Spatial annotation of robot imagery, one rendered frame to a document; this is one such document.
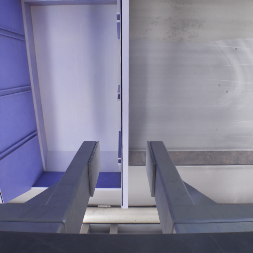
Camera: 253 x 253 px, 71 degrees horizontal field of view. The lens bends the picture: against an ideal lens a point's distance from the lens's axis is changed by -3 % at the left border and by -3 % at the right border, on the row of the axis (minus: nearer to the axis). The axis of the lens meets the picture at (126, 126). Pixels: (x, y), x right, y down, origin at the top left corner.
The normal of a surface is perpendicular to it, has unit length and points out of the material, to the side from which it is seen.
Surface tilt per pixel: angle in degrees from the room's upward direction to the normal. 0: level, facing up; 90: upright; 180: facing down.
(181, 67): 0
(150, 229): 10
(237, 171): 0
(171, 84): 0
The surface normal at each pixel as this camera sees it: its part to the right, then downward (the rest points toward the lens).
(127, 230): 0.00, 0.13
